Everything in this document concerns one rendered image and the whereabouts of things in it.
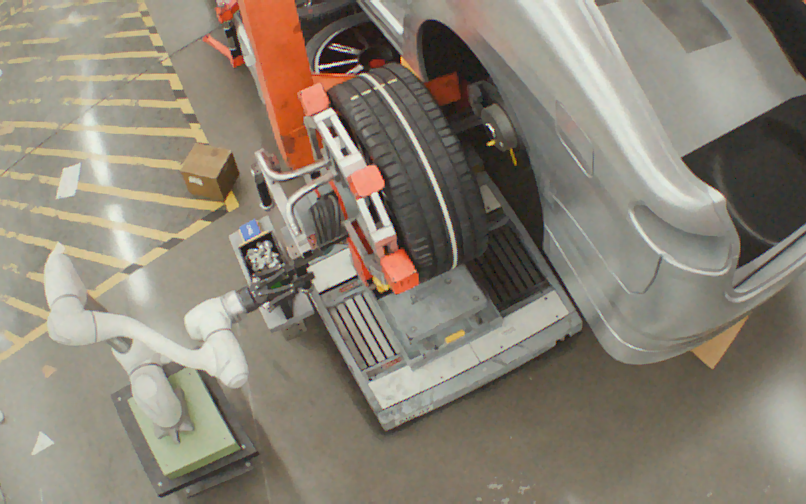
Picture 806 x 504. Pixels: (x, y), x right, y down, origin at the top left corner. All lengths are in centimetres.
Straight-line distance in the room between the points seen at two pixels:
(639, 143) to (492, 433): 169
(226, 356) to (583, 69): 132
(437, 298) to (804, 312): 177
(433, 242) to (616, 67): 94
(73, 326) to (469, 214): 126
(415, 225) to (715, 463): 162
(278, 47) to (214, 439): 135
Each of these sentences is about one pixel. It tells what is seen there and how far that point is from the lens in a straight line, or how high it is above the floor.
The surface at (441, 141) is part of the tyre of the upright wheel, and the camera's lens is 261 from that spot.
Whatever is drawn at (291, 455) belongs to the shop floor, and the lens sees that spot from 344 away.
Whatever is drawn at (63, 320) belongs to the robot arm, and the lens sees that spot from 255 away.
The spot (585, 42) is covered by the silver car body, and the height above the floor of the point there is 172.
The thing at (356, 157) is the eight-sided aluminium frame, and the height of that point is 112.
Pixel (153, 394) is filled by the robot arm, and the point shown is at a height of 65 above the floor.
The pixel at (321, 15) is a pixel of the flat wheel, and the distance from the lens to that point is 405.
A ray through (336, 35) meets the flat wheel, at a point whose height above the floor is 50.
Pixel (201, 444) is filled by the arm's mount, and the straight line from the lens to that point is 314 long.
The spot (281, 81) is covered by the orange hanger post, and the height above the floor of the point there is 101.
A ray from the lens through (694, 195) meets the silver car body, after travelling 193.
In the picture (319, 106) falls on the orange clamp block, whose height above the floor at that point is 108.
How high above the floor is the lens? 316
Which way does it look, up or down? 57 degrees down
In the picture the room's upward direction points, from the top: 12 degrees counter-clockwise
